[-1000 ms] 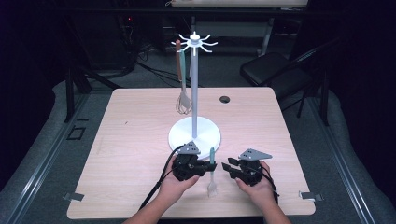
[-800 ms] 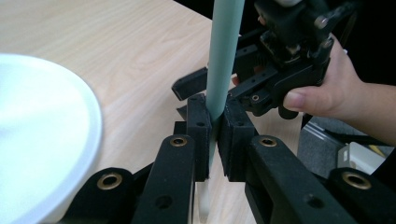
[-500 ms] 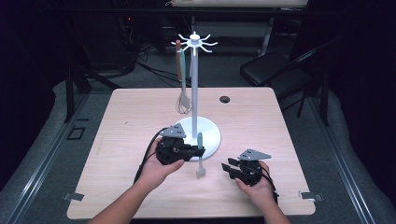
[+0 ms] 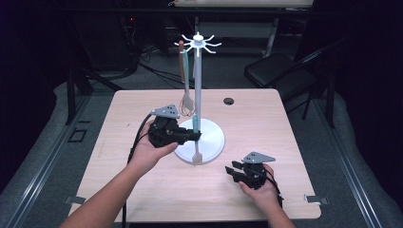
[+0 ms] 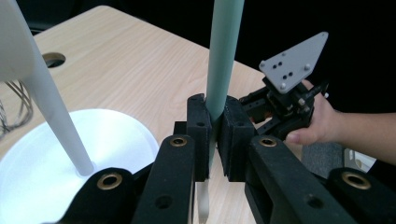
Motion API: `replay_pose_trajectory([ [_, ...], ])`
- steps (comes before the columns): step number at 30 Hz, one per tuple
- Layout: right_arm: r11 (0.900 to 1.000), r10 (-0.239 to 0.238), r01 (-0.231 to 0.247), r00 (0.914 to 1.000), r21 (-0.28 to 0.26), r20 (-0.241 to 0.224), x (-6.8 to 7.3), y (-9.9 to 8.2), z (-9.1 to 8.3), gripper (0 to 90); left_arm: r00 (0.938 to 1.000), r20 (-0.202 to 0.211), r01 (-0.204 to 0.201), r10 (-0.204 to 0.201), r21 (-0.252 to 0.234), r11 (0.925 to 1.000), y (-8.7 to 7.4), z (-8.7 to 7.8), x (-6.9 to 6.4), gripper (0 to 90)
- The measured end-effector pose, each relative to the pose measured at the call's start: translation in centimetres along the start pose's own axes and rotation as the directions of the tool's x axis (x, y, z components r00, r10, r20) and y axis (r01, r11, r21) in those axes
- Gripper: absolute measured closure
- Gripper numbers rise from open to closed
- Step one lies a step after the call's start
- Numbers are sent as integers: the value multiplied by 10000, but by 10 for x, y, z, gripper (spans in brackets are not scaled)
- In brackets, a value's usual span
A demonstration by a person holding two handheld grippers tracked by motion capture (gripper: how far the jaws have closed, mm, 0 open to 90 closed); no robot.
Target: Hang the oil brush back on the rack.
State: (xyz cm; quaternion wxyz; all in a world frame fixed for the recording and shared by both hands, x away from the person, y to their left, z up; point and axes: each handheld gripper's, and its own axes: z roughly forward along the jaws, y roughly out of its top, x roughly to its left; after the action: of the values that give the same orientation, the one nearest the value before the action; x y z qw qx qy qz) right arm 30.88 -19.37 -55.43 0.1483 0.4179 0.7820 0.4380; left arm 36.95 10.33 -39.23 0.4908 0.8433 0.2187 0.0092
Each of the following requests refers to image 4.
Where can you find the white utensil rack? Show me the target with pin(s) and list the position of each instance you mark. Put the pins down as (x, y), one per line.
(209, 139)

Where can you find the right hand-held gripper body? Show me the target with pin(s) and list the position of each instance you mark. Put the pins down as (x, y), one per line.
(255, 175)

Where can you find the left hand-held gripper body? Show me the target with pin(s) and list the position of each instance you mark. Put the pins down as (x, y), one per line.
(164, 133)

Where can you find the grey metal table bracket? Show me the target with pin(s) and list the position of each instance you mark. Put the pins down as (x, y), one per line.
(76, 200)
(316, 199)

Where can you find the black folding chair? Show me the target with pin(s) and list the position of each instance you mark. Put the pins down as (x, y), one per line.
(278, 74)

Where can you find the person's right hand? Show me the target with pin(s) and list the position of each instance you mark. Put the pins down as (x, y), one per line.
(264, 196)

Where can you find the white topped background table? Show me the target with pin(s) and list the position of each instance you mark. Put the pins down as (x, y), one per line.
(240, 3)

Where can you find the metal floor rail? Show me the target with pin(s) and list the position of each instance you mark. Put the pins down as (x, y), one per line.
(345, 164)
(41, 174)

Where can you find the black metal stand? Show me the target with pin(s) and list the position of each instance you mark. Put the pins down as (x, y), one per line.
(71, 95)

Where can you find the person's left hand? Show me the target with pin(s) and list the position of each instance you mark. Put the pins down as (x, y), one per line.
(145, 155)

